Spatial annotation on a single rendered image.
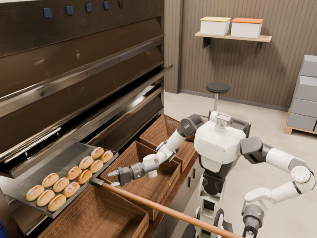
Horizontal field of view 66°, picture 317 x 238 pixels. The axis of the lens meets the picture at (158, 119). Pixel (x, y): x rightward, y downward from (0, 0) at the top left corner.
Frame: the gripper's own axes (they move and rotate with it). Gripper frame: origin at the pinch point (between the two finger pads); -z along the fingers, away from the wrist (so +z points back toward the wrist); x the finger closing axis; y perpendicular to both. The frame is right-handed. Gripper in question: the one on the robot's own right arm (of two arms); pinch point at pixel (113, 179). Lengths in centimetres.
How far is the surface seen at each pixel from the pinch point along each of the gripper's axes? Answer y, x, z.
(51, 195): -2.0, 2.3, -33.0
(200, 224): 48, 1, 25
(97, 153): -24.6, 2.6, -1.7
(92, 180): -2.8, 1.9, -11.5
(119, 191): 11.9, 1.4, -0.9
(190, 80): -301, -91, 270
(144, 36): -94, 57, 67
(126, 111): -78, -2, 39
